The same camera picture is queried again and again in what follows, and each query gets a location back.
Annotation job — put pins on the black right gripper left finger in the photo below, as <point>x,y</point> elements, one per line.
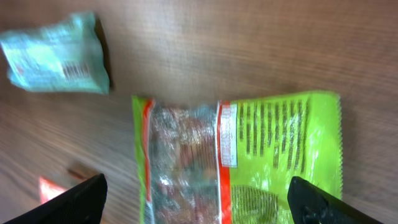
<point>82,204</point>

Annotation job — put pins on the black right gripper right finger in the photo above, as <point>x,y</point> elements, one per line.
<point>310,205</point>

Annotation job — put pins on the red small box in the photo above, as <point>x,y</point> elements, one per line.
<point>48,189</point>

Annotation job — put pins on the green gummy candy bag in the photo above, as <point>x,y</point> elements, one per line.
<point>232,161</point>

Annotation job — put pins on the teal tissue pack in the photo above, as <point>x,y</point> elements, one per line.
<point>62,57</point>

